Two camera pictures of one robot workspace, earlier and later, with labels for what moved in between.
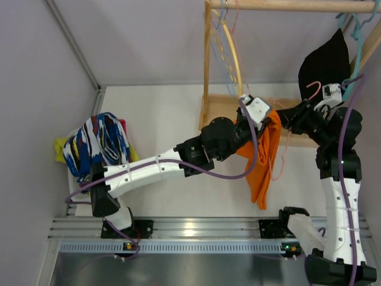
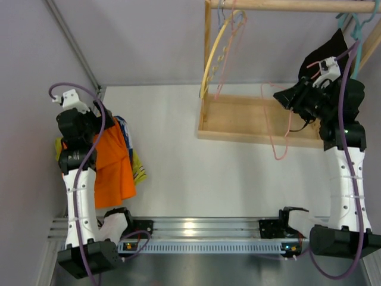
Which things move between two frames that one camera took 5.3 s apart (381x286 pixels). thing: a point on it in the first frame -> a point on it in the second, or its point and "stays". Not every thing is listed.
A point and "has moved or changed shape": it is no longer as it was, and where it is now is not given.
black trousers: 328,64 stays
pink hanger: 233,34 -> 237,24
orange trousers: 261,180 -> 115,180
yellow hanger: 226,26 -> 212,49
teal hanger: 356,34 stays
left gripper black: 248,126 -> 101,112
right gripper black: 293,116 -> 296,97
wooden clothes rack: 214,106 stays
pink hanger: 289,131 has moved or changed shape
